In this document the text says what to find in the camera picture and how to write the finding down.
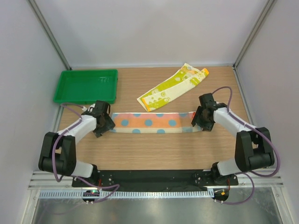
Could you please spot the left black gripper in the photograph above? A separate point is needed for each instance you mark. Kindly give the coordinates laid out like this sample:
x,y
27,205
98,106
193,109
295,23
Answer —
x,y
109,124

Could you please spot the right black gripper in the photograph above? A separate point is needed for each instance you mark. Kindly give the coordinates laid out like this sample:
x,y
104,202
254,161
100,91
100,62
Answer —
x,y
197,116

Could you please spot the polka dot striped towel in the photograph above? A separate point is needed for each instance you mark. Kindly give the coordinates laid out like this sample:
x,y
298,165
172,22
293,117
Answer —
x,y
160,123

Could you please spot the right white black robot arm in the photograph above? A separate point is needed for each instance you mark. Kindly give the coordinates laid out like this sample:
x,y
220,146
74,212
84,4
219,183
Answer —
x,y
252,147

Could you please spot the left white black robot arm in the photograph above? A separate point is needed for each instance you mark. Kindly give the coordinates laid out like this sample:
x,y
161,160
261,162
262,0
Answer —
x,y
58,153

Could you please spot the green yellow patterned towel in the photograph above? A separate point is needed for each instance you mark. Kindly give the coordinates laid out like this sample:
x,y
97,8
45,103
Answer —
x,y
185,79

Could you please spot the green plastic tray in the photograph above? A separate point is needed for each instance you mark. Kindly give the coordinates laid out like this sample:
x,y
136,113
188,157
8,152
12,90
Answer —
x,y
84,87

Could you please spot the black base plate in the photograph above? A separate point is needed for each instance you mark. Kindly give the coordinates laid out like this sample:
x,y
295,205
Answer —
x,y
158,178

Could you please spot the slotted cable duct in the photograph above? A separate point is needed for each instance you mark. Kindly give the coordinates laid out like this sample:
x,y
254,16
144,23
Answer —
x,y
92,194

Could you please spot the aluminium front rail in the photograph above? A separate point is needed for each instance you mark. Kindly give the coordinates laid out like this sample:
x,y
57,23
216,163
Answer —
x,y
44,180

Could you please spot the left aluminium frame post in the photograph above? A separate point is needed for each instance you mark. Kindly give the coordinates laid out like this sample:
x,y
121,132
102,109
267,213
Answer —
x,y
41,19

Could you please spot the aluminium frame post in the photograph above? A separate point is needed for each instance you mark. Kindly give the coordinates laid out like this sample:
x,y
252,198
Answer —
x,y
266,10
41,19

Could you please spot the right aluminium frame post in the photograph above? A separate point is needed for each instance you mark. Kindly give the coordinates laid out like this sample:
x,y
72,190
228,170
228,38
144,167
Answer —
x,y
266,10

